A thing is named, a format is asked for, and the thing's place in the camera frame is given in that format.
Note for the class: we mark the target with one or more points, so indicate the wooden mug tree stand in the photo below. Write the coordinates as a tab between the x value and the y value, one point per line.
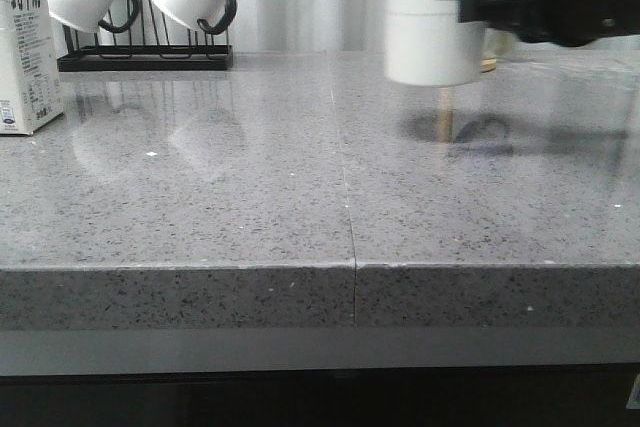
445	120

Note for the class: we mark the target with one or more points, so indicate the white blue milk carton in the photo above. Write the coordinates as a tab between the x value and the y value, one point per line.
30	85

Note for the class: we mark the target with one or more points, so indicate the white HOME ribbed cup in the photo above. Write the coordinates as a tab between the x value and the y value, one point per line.
425	44

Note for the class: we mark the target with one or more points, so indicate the black wire mug rack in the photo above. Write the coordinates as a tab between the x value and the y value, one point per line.
153	43

